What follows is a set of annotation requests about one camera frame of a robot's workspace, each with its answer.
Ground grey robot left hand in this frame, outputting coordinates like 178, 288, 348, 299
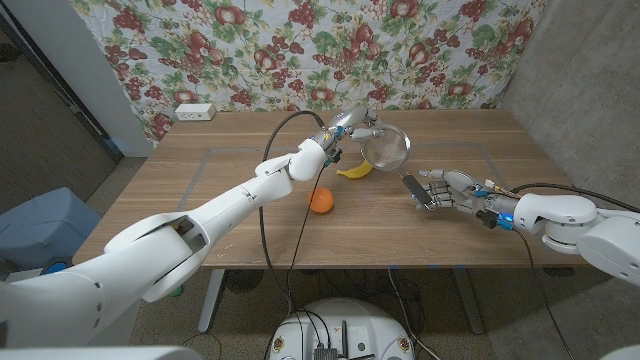
312, 105, 386, 154

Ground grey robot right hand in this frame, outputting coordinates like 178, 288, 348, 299
414, 168, 519, 221

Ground metal mesh sieve black handle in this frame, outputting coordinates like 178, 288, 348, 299
360, 123, 434, 206

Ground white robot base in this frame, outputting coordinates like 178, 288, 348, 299
269, 297, 415, 360

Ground yellow toy banana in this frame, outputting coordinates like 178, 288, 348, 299
336, 158, 375, 180

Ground floral fruit print backdrop cloth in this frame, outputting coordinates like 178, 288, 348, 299
69, 0, 549, 146

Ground orange fruit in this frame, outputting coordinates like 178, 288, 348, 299
307, 186, 335, 215

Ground grey table leg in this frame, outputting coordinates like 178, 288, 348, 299
452, 267, 486, 335

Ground white power strip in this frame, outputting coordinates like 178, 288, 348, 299
174, 102, 217, 122

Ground black round fan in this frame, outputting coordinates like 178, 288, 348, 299
223, 268, 265, 294

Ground white table leg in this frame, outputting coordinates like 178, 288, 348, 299
197, 268, 226, 335

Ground grey-blue plastic bin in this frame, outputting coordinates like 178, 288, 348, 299
0, 187, 102, 271

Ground white robot torso edge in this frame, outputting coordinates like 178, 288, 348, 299
0, 344, 204, 360

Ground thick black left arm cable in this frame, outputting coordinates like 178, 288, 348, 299
258, 109, 326, 321

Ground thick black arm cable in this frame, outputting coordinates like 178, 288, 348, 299
509, 182, 640, 214
258, 109, 326, 321

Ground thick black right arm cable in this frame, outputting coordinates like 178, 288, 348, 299
509, 182, 640, 214

